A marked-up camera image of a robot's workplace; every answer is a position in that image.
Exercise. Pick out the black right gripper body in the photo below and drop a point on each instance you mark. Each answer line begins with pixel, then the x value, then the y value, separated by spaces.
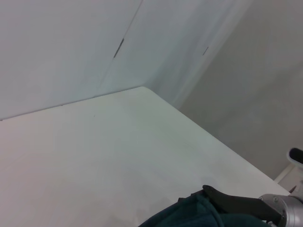
pixel 243 205

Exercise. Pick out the dark teal insulated lunch bag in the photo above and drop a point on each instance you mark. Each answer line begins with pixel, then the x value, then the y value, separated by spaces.
pixel 189 212

